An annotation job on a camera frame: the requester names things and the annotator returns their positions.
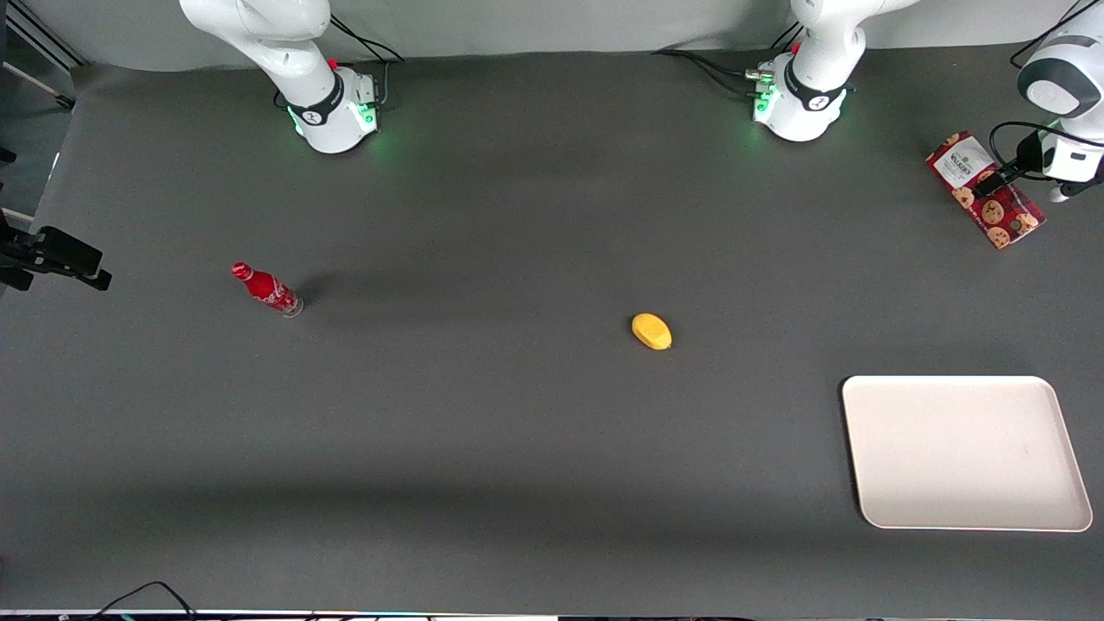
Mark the white rectangular tray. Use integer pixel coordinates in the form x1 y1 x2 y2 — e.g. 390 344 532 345
842 375 1094 532

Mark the black table edge cable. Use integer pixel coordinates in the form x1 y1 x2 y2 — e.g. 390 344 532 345
85 580 201 621

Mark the aluminium frame rail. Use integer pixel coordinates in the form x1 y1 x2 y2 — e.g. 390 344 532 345
4 0 89 70

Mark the red cookie box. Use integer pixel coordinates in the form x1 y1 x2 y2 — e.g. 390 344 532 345
925 131 1048 249

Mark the red cola bottle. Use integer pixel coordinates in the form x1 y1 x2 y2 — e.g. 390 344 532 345
231 262 304 318

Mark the black left arm base cable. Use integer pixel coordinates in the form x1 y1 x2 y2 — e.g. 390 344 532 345
652 49 777 97

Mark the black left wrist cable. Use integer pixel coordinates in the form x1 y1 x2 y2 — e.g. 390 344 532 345
988 120 1076 173

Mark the black right arm base cable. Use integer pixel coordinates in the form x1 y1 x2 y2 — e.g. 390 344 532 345
329 15 405 106

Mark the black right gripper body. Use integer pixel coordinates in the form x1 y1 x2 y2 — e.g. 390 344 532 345
0 211 40 292

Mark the black arm base cable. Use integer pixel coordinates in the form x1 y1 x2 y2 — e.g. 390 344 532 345
652 49 777 97
329 15 405 106

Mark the yellow lemon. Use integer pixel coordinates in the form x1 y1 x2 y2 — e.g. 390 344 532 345
631 313 674 351

